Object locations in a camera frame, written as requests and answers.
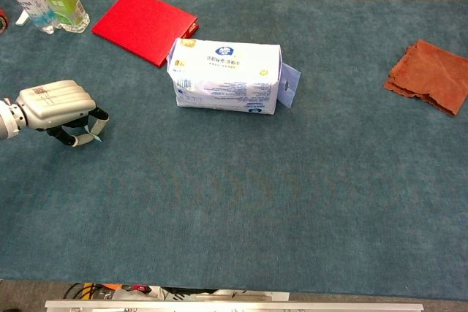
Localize aluminium profile rail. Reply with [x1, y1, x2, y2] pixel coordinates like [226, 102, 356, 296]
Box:
[44, 300, 425, 312]

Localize red book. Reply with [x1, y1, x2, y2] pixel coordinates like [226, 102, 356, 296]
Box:
[91, 0, 200, 69]

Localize black cables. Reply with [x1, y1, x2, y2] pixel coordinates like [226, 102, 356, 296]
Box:
[62, 282, 110, 300]

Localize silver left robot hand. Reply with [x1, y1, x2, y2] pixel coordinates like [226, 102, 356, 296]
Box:
[14, 80, 110, 148]

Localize white blue tissue pack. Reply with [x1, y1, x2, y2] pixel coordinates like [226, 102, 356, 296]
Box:
[166, 37, 302, 117]

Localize brown folded cloth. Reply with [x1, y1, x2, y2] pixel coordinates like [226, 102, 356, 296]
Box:
[383, 39, 468, 118]

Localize white plastic bag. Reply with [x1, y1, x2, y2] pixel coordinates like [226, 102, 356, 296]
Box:
[146, 285, 290, 303]

